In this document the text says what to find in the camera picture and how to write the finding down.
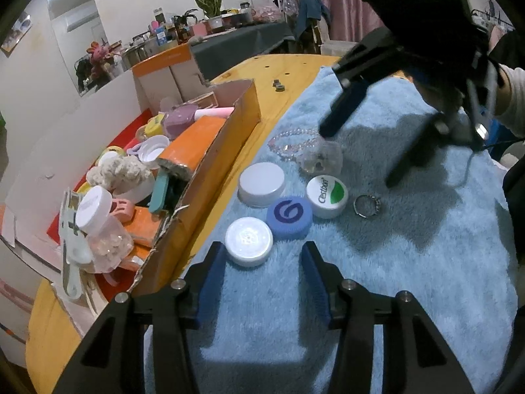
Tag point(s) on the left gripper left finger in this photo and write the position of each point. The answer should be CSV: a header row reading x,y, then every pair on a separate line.
x,y
110,358

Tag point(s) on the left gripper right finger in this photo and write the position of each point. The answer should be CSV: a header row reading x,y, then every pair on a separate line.
x,y
417,359

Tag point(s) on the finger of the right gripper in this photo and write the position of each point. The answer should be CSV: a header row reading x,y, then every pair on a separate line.
x,y
420,150
342,108

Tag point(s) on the large white jar lid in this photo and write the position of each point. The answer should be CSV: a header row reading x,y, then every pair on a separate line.
x,y
261,184

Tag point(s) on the large white printed lid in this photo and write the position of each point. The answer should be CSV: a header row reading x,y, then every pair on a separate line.
x,y
93,210

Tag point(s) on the white bottle cap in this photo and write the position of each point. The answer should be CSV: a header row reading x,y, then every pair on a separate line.
x,y
248,241

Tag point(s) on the orange rectangular case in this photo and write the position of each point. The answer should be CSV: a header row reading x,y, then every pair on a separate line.
x,y
184,154

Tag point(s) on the cream crochet scrunchie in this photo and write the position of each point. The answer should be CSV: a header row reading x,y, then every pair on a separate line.
x,y
120,174

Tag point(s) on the person forearm white sleeve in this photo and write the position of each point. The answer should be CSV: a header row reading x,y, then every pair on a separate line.
x,y
510,109

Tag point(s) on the small grey metal part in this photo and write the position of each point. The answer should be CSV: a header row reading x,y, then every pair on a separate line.
x,y
278,86

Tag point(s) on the pink curtain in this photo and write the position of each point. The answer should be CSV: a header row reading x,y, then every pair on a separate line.
x,y
351,19

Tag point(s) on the clear plastic earring box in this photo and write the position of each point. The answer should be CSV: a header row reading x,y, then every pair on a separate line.
x,y
323,157

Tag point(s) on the white green Cestbon lid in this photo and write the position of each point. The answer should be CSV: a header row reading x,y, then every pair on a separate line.
x,y
328,196

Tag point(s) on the blue fluffy towel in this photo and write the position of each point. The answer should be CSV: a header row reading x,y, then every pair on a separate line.
x,y
444,234

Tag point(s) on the clear box googly eyes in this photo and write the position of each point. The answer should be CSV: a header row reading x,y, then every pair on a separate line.
x,y
110,244

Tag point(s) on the grey large clothes peg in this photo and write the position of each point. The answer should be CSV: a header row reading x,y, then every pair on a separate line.
x,y
76,254

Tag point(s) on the blue lid with G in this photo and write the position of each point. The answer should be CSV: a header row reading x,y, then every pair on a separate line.
x,y
289,218

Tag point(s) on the dark green clothed table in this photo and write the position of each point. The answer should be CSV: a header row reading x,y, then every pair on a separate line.
x,y
217,54

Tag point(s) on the orange cardboard box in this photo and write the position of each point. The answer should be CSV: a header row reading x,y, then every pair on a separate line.
x,y
161,215

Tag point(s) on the potted snake plant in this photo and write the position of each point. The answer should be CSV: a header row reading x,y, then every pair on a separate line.
x,y
212,11

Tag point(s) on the pink plush toy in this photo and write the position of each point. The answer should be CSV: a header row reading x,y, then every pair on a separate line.
x,y
99,57

